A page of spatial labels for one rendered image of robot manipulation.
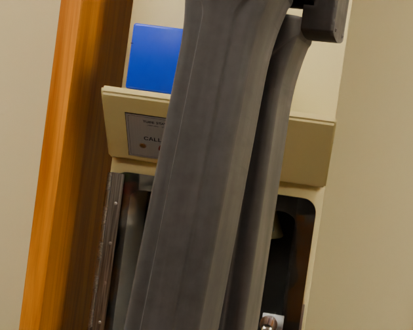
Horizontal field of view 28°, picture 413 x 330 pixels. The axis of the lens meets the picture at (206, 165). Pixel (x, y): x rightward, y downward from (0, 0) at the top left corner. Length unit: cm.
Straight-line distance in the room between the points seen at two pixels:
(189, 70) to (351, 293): 121
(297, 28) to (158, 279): 20
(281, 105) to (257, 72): 8
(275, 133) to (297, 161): 57
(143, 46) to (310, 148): 26
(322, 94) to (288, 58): 64
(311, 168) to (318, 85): 13
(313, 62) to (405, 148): 48
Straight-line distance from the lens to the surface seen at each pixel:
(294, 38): 57
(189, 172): 48
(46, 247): 119
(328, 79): 121
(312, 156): 114
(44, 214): 118
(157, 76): 112
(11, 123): 175
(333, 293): 167
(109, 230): 124
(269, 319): 122
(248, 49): 49
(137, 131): 116
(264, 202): 58
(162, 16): 124
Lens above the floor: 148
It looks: 3 degrees down
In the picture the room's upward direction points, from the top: 8 degrees clockwise
